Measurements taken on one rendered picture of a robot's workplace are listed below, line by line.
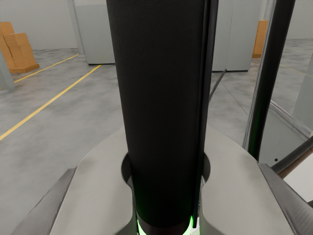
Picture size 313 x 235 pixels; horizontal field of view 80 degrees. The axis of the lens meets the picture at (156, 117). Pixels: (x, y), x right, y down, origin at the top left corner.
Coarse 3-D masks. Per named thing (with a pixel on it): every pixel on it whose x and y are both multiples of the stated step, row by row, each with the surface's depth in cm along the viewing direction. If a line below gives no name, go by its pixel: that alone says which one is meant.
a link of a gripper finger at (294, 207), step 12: (264, 168) 8; (276, 180) 7; (276, 192) 7; (288, 192) 7; (288, 204) 6; (300, 204) 6; (288, 216) 6; (300, 216) 6; (312, 216) 6; (300, 228) 6; (312, 228) 6
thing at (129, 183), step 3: (129, 177) 51; (129, 180) 51; (129, 183) 52; (132, 183) 47; (129, 186) 51; (132, 186) 47; (132, 189) 47; (132, 192) 48; (135, 201) 44; (135, 204) 44; (135, 207) 47
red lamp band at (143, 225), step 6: (138, 216) 11; (138, 222) 11; (144, 222) 10; (186, 222) 10; (144, 228) 10; (150, 228) 10; (156, 228) 10; (162, 228) 10; (168, 228) 10; (174, 228) 10; (180, 228) 10; (186, 228) 11; (150, 234) 10; (156, 234) 10; (162, 234) 10; (168, 234) 10; (174, 234) 10; (180, 234) 10
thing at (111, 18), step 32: (128, 0) 5; (160, 0) 5; (192, 0) 5; (128, 32) 6; (160, 32) 5; (192, 32) 6; (128, 64) 6; (160, 64) 6; (192, 64) 6; (128, 96) 7; (160, 96) 6; (192, 96) 7; (128, 128) 8; (160, 128) 7; (192, 128) 8; (160, 160) 8; (192, 160) 9; (160, 192) 9; (160, 224) 10
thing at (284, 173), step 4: (312, 148) 27; (308, 152) 26; (312, 152) 27; (300, 156) 25; (304, 156) 26; (296, 160) 25; (300, 160) 25; (292, 164) 24; (296, 164) 24; (288, 168) 24; (292, 168) 24; (280, 172) 23; (284, 172) 23; (288, 172) 23; (280, 176) 23; (284, 176) 23
